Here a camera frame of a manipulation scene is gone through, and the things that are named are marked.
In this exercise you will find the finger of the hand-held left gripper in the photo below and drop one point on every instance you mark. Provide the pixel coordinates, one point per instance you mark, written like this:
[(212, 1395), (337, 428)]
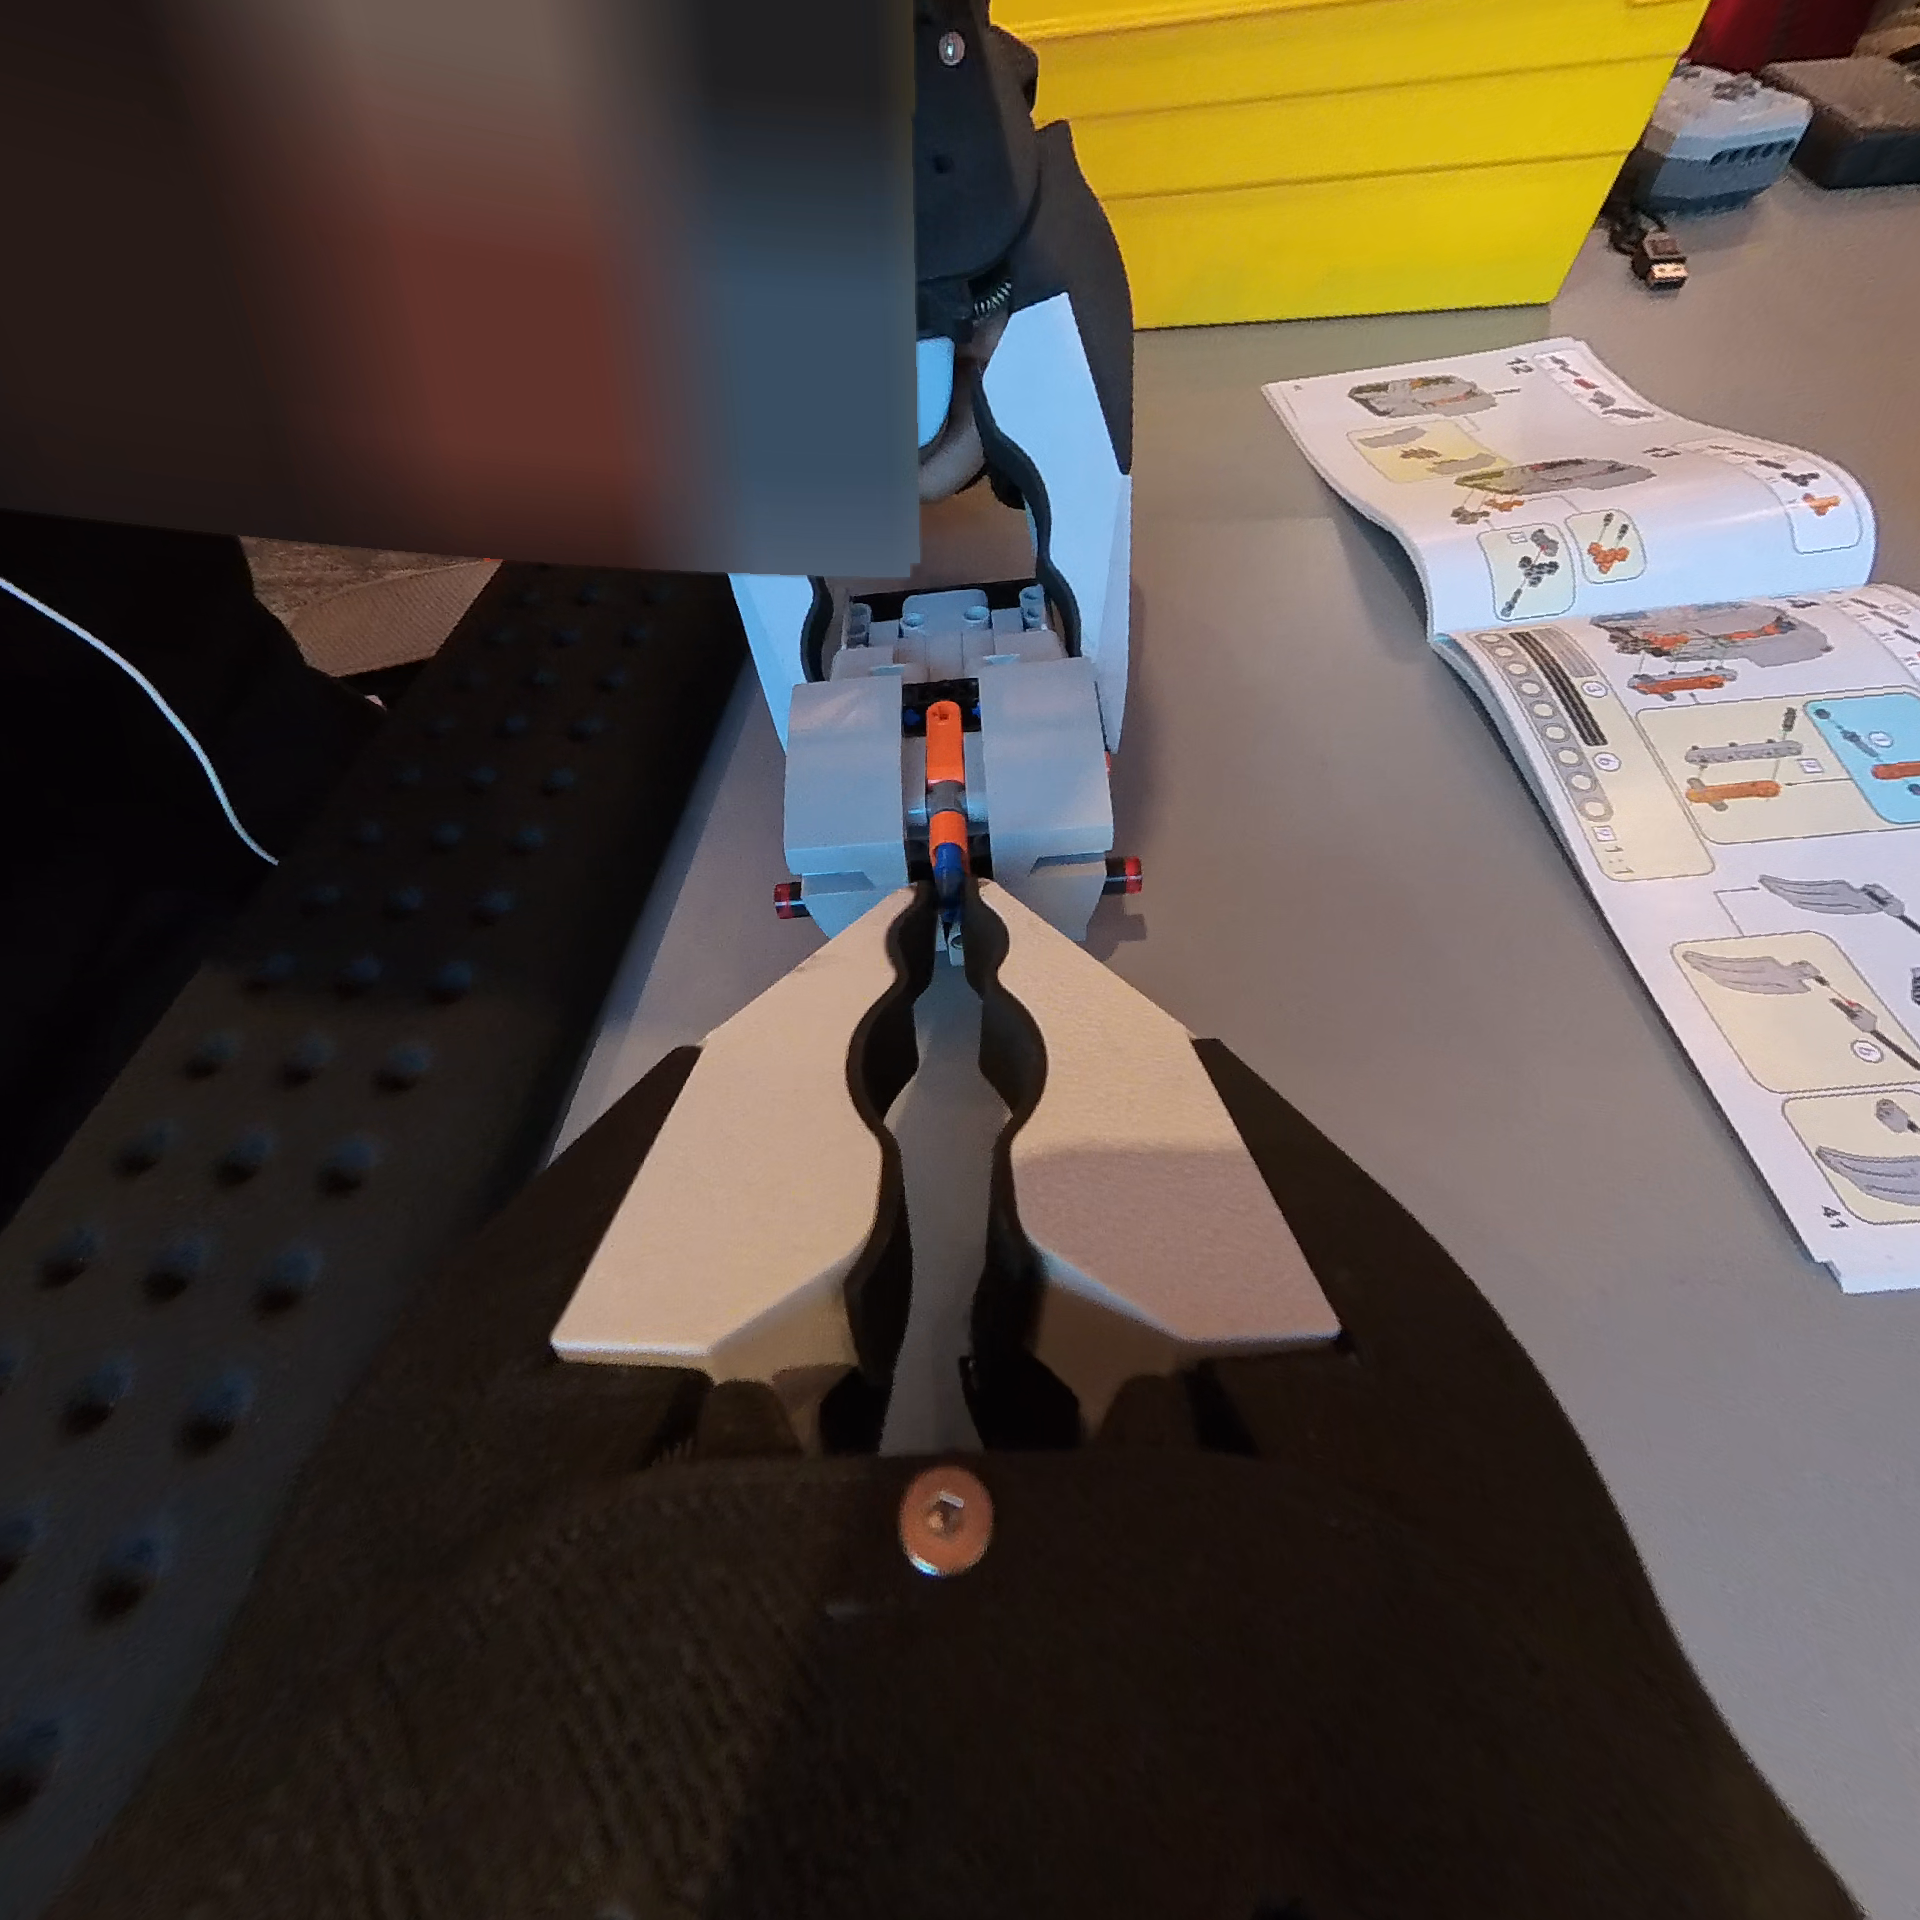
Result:
[(772, 645), (1072, 451)]

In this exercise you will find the black flat box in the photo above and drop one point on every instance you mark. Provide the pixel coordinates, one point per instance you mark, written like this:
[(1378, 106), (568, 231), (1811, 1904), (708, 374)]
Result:
[(1861, 120)]

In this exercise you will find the grey curved block piece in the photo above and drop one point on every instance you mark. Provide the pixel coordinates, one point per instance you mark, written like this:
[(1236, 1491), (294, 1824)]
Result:
[(838, 765)]

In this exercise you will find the person's left hand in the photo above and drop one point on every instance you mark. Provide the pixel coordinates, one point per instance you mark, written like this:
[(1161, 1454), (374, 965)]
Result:
[(949, 469)]

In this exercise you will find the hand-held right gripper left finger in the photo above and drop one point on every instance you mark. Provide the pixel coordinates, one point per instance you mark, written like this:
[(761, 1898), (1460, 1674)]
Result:
[(721, 1202)]

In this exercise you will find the grey toy robot assembly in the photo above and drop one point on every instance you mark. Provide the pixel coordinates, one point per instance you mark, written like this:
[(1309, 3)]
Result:
[(944, 615)]

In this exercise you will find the open instruction booklet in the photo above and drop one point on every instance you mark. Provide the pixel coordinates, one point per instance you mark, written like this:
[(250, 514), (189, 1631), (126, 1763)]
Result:
[(1650, 932)]

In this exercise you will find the yellow plastic bin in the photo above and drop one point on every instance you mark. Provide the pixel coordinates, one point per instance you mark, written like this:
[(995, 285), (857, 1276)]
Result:
[(1320, 181)]

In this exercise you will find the red bag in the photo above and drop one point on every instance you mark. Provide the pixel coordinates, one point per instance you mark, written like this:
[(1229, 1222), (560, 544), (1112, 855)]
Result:
[(1786, 28)]

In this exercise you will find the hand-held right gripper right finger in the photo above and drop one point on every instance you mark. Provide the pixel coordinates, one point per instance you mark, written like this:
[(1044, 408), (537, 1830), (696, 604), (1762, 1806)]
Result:
[(1171, 1202)]

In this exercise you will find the light grey device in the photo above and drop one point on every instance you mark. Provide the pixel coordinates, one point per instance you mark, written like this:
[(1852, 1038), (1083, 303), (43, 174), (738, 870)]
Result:
[(1709, 142)]

